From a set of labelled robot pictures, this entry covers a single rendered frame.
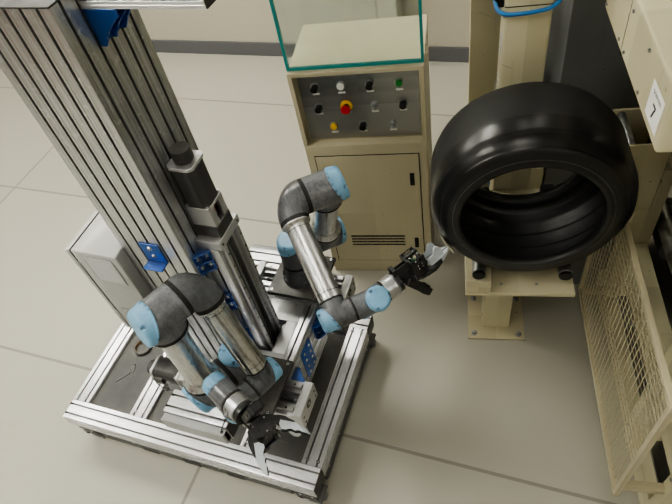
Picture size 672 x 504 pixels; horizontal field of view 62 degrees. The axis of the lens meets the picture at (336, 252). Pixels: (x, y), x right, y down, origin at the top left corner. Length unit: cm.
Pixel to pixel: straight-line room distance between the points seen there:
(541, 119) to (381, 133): 105
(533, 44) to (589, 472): 171
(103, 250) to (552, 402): 198
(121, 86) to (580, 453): 222
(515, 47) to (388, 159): 92
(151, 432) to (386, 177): 156
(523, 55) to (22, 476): 283
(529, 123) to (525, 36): 32
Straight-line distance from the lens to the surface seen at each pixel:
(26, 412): 343
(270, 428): 158
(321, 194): 173
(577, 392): 282
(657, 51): 136
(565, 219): 211
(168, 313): 153
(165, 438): 268
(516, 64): 188
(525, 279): 211
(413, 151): 253
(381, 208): 278
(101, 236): 201
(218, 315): 162
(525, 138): 160
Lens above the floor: 247
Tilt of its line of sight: 48 degrees down
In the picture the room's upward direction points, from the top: 14 degrees counter-clockwise
